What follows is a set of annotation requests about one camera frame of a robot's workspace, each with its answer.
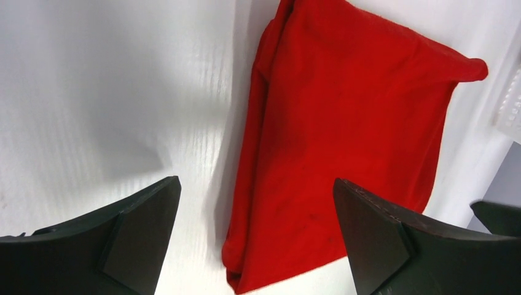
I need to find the red t-shirt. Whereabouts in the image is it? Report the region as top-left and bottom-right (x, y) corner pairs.
(222, 1), (488, 294)

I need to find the white plastic laundry basket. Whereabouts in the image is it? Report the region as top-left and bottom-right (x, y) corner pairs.
(492, 24), (521, 145)

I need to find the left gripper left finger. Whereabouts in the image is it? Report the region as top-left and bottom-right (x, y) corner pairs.
(1, 176), (181, 294)

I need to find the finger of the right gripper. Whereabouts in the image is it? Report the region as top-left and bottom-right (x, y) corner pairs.
(470, 200), (520, 237)

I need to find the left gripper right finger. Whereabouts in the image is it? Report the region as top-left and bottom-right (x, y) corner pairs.
(334, 179), (520, 294)

